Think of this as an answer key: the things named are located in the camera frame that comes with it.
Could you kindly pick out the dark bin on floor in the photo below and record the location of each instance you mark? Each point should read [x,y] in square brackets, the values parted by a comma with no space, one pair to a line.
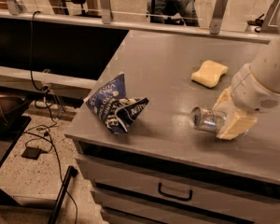
[11,108]

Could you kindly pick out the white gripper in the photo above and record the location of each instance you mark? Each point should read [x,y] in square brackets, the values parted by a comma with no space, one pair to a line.
[251,93]

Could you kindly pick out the black metal stand leg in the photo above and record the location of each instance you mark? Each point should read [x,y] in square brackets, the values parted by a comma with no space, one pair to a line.
[71,172]

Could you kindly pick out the metal railing frame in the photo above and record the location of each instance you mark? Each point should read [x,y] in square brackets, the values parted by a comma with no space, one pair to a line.
[13,10]

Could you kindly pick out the silver blue redbull can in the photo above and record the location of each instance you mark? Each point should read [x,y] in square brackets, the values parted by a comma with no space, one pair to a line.
[208,120]

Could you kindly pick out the grey cabinet drawer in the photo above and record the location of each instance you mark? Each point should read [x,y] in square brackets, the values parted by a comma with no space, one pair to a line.
[172,199]

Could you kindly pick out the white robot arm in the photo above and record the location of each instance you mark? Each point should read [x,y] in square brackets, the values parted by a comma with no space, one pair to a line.
[266,66]

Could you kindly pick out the black drawer handle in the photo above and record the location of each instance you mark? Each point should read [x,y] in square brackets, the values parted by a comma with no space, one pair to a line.
[177,192]

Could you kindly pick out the black power adapter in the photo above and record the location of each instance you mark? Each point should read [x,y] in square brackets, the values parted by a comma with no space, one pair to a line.
[31,153]

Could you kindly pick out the seated person in jeans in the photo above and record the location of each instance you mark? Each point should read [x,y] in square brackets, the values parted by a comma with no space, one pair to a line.
[161,8]

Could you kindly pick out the yellow sponge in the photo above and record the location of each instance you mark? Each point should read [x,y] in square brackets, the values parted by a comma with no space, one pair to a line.
[209,73]

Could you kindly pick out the blue crumpled chip bag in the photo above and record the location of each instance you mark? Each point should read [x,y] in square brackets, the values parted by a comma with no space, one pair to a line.
[111,106]

